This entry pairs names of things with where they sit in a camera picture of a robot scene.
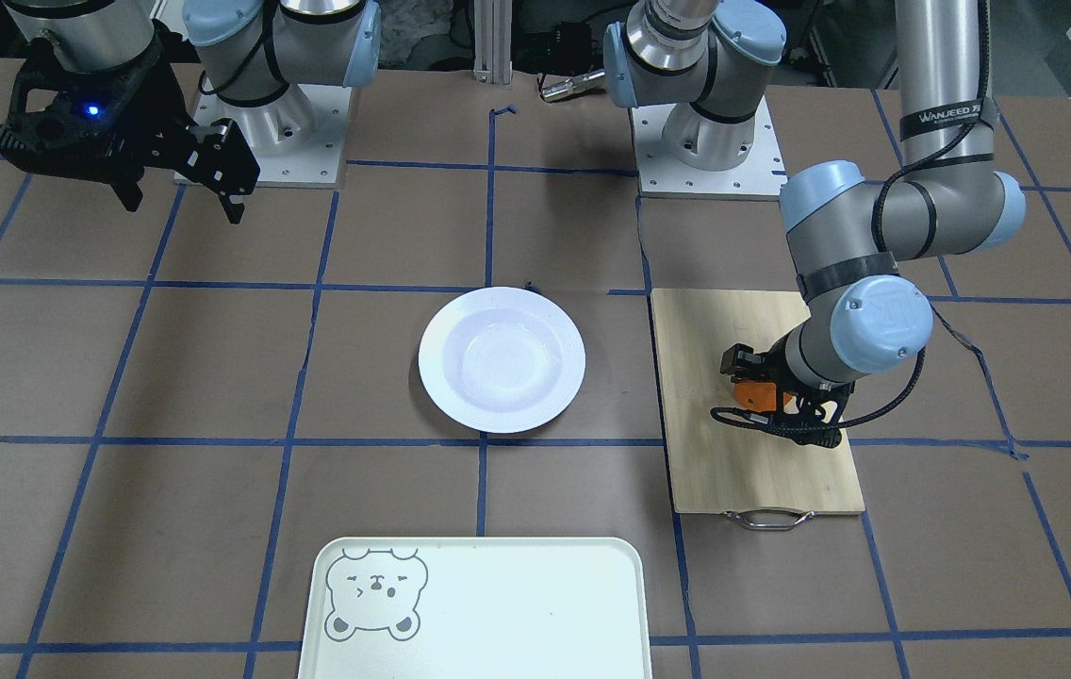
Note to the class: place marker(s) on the white round plate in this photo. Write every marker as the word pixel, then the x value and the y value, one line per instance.
pixel 502 360

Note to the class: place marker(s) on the orange fruit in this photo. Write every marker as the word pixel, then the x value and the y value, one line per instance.
pixel 761 396

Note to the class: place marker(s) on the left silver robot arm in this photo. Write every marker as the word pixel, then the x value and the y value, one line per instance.
pixel 710 61

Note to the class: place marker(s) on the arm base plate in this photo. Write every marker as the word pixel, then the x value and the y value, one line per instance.
pixel 298 141
pixel 680 155

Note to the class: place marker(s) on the cream bear tray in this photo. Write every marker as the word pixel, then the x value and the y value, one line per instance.
pixel 562 607

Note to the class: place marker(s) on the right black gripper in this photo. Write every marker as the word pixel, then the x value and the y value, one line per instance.
pixel 165 121

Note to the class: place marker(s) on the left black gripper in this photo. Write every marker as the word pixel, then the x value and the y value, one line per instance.
pixel 774 369

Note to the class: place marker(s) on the aluminium frame post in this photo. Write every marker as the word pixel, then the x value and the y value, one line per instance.
pixel 492 25

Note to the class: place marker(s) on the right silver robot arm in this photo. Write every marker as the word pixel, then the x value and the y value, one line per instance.
pixel 252 51

